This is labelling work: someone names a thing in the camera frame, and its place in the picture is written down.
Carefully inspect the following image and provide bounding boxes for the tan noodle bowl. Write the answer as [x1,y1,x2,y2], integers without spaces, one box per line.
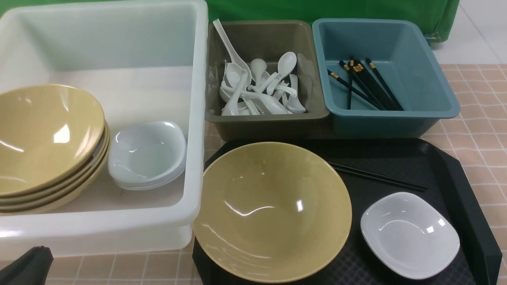
[193,141,353,283]

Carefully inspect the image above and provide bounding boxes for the white square dish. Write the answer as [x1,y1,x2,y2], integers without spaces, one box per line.
[360,192,460,280]

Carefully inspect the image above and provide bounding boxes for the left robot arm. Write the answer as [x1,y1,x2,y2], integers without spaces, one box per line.
[0,247,54,285]

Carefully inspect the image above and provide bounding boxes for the stacked tan bowl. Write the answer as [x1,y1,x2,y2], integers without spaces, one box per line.
[0,84,105,196]
[0,123,111,205]
[1,146,110,216]
[1,147,109,212]

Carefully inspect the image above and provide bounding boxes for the bottom stacked tan bowl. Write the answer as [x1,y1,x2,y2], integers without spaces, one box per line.
[1,146,110,216]

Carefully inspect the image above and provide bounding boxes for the top stacked tan bowl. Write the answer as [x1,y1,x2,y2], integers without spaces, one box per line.
[0,84,105,196]

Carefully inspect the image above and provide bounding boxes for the white soup spoon pile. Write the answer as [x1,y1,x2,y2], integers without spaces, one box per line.
[219,59,307,116]

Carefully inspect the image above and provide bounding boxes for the olive brown spoon bin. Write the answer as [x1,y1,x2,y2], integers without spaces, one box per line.
[205,20,330,141]

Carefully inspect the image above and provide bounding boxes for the long white soup spoon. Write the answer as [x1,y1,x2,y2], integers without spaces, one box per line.
[213,19,252,87]

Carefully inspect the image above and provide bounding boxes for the white soup spoon upright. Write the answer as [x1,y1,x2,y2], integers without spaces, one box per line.
[266,51,297,95]

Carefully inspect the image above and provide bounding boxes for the top stacked white dish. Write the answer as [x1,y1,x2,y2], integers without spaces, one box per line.
[107,121,187,188]

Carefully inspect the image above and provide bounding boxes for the black serving tray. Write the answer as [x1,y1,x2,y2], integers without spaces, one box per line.
[192,137,503,285]

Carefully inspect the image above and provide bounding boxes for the black chopsticks in bin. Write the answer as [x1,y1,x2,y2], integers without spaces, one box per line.
[327,56,404,111]

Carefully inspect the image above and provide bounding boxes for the lower stacked white dishes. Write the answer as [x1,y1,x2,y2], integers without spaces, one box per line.
[107,157,186,191]

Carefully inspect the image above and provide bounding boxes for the blue chopstick bin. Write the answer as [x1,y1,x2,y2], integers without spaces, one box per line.
[312,18,461,138]

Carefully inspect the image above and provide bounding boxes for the large white plastic bin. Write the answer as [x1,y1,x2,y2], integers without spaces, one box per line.
[1,0,208,261]

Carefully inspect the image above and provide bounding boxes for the green cloth backdrop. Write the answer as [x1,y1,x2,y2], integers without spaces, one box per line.
[0,0,461,44]

